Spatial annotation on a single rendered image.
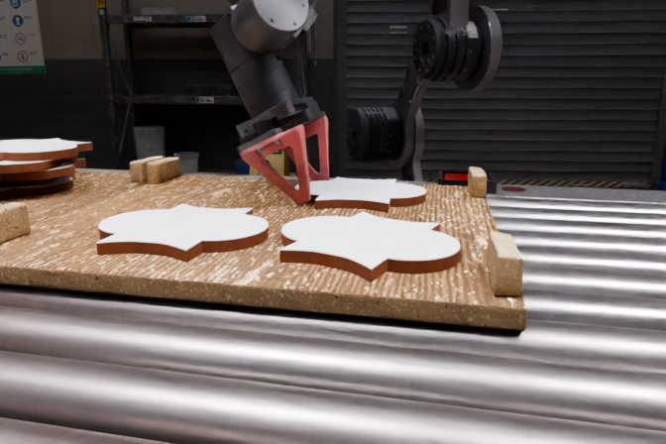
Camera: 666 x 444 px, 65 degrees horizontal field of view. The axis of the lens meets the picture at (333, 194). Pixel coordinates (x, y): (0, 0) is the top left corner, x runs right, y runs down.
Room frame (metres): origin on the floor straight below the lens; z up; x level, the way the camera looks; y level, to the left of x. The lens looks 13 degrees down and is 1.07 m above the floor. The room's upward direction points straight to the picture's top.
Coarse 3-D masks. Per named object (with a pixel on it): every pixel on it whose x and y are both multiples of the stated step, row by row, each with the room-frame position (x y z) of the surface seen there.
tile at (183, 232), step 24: (120, 216) 0.44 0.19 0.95; (144, 216) 0.44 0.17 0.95; (168, 216) 0.44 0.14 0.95; (192, 216) 0.44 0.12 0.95; (216, 216) 0.44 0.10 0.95; (240, 216) 0.44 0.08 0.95; (120, 240) 0.37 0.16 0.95; (144, 240) 0.37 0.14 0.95; (168, 240) 0.37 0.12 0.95; (192, 240) 0.37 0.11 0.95; (216, 240) 0.37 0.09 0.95; (240, 240) 0.38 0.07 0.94; (264, 240) 0.40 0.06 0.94
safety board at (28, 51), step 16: (0, 0) 5.46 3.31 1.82; (16, 0) 5.45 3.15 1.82; (32, 0) 5.44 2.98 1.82; (0, 16) 5.46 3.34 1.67; (16, 16) 5.45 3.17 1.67; (32, 16) 5.44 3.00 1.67; (0, 32) 5.46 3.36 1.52; (16, 32) 5.45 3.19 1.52; (32, 32) 5.44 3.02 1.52; (0, 48) 5.46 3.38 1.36; (16, 48) 5.45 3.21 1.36; (32, 48) 5.44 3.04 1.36; (0, 64) 5.46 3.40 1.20; (16, 64) 5.45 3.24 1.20; (32, 64) 5.44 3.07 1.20
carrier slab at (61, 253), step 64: (128, 192) 0.58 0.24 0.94; (192, 192) 0.58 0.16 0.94; (256, 192) 0.58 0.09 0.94; (448, 192) 0.58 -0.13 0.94; (0, 256) 0.37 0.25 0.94; (64, 256) 0.37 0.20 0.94; (128, 256) 0.37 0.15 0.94; (256, 256) 0.37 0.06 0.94; (448, 320) 0.29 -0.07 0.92; (512, 320) 0.28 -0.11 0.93
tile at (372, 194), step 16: (320, 192) 0.54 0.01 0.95; (336, 192) 0.54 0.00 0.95; (352, 192) 0.54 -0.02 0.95; (368, 192) 0.54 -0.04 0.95; (384, 192) 0.54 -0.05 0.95; (400, 192) 0.54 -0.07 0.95; (416, 192) 0.54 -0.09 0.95; (320, 208) 0.51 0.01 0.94; (352, 208) 0.51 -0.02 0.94; (368, 208) 0.50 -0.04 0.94; (384, 208) 0.49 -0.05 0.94
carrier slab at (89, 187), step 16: (80, 176) 0.68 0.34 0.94; (96, 176) 0.68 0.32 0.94; (112, 176) 0.68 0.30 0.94; (128, 176) 0.68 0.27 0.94; (64, 192) 0.58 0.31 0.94; (80, 192) 0.58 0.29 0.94; (96, 192) 0.58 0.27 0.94; (112, 192) 0.58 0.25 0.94; (32, 208) 0.51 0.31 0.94; (48, 208) 0.51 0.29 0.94; (64, 208) 0.51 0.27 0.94; (32, 224) 0.45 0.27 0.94
